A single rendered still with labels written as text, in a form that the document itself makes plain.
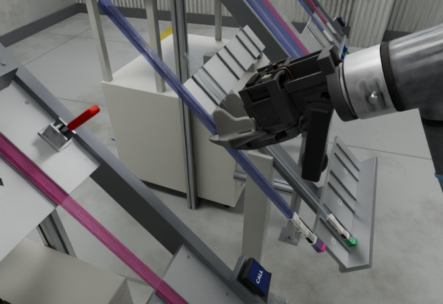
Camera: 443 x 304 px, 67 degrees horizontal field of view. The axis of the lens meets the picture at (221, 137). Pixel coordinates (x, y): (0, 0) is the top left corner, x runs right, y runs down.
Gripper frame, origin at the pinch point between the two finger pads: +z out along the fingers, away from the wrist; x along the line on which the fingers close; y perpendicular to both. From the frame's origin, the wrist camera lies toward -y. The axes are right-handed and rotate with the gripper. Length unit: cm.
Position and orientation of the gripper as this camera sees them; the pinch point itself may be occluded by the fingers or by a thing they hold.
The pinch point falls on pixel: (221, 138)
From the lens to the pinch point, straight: 50.9
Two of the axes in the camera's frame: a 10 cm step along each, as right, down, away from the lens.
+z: -7.8, 1.9, 5.9
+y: -4.7, -8.1, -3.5
